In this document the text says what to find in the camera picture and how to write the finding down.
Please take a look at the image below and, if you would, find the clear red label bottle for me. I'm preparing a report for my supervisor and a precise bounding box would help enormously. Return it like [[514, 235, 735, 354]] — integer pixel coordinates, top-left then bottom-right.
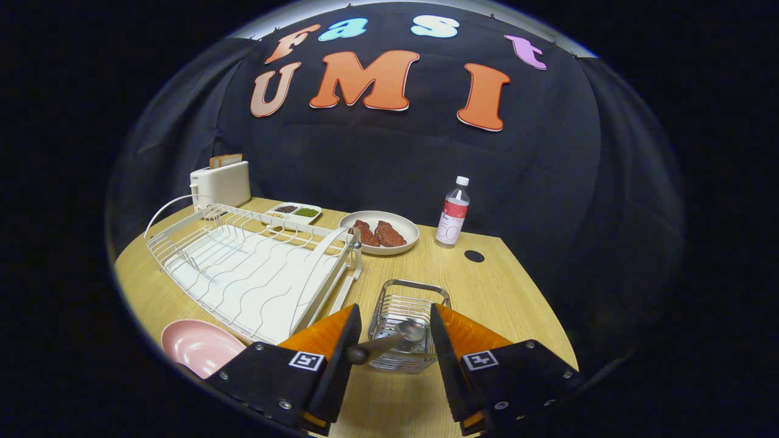
[[436, 176, 471, 246]]

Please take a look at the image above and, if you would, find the pink plate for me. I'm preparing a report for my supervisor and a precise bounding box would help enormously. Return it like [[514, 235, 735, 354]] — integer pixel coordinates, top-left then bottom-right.
[[161, 319, 247, 380]]

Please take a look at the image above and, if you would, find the metal mesh basket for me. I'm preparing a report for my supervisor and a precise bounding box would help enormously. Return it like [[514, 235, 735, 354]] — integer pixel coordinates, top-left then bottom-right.
[[367, 279, 452, 373]]

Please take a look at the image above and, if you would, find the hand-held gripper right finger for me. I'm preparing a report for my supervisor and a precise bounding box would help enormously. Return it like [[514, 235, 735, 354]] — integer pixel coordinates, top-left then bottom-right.
[[429, 302, 582, 436]]

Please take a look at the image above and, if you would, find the metal spoon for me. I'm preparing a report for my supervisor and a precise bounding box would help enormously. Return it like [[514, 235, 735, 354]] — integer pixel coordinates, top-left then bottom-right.
[[346, 319, 427, 366]]

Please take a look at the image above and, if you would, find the white toaster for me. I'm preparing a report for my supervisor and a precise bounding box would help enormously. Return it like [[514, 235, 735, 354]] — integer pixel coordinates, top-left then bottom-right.
[[189, 161, 252, 212]]

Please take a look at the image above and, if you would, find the round white plate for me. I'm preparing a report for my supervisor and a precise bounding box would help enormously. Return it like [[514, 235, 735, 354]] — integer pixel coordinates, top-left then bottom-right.
[[338, 210, 421, 256]]

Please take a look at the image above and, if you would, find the white divided tray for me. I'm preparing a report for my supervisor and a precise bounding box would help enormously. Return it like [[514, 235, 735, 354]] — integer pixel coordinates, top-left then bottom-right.
[[265, 202, 323, 224]]

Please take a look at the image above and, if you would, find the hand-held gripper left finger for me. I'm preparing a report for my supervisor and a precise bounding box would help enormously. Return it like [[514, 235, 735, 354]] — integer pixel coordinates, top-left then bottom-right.
[[207, 303, 363, 436]]

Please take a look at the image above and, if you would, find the white wire dish rack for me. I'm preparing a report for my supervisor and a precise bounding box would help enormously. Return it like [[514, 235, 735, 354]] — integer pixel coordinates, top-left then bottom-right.
[[144, 195, 363, 346]]

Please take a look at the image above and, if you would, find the red-brown steak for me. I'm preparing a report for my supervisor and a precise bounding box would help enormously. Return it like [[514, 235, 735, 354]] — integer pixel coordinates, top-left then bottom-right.
[[374, 220, 407, 247], [352, 220, 381, 247]]

